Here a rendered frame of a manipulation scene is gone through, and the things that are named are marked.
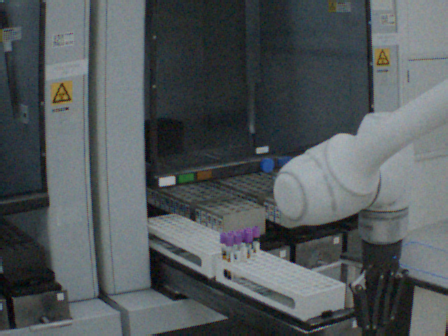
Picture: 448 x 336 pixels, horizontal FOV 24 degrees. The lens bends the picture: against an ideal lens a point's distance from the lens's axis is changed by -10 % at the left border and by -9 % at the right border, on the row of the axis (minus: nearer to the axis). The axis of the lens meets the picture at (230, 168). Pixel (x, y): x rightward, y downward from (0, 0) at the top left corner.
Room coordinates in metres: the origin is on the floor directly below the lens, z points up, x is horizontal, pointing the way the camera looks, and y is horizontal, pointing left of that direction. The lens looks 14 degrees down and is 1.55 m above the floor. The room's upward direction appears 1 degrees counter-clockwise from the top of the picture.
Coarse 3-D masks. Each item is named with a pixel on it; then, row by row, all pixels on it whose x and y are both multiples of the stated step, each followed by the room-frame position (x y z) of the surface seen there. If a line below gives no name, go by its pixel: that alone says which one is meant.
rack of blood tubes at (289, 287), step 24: (216, 264) 2.07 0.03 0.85; (240, 264) 2.03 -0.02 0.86; (264, 264) 2.04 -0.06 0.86; (288, 264) 2.03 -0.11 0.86; (240, 288) 2.00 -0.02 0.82; (264, 288) 2.00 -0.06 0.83; (288, 288) 1.89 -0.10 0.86; (312, 288) 1.88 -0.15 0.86; (336, 288) 1.87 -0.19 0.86; (288, 312) 1.87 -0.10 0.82; (312, 312) 1.84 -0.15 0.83
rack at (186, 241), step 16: (160, 224) 2.32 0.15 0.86; (176, 224) 2.31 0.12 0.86; (192, 224) 2.32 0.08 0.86; (160, 240) 2.32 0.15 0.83; (176, 240) 2.20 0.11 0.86; (192, 240) 2.19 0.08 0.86; (208, 240) 2.20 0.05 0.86; (176, 256) 2.20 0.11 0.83; (192, 256) 2.26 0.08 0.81; (208, 256) 2.10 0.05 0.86; (208, 272) 2.10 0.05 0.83
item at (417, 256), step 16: (432, 224) 2.40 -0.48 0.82; (416, 240) 2.28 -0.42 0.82; (432, 240) 2.27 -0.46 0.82; (352, 256) 2.19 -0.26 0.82; (416, 256) 2.17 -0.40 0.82; (432, 256) 2.16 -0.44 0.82; (352, 272) 2.21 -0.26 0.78; (416, 272) 2.06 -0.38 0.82; (432, 272) 2.05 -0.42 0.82; (432, 288) 1.98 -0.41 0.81; (352, 304) 2.21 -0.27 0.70
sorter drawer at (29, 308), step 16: (0, 288) 2.01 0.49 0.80; (16, 288) 1.98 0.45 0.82; (32, 288) 1.99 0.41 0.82; (48, 288) 2.00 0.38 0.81; (64, 288) 2.03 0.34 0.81; (16, 304) 1.95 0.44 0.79; (32, 304) 1.97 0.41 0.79; (48, 304) 1.99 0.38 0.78; (64, 304) 2.02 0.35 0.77; (16, 320) 1.95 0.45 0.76; (32, 320) 1.97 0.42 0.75; (48, 320) 1.98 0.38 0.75; (64, 320) 1.97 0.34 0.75
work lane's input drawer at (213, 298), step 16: (160, 256) 2.25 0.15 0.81; (160, 272) 2.23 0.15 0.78; (176, 272) 2.17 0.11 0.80; (192, 272) 2.14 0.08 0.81; (176, 288) 2.17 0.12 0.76; (192, 288) 2.12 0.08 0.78; (208, 288) 2.07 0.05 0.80; (224, 288) 2.04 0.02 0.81; (208, 304) 2.07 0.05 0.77; (224, 304) 2.02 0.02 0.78; (240, 304) 1.97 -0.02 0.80; (256, 304) 1.95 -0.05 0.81; (240, 320) 1.97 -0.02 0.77; (256, 320) 1.93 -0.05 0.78; (272, 320) 1.88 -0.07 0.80; (288, 320) 1.86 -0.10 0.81; (320, 320) 1.83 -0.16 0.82; (336, 320) 1.84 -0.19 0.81; (352, 320) 1.85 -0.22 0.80
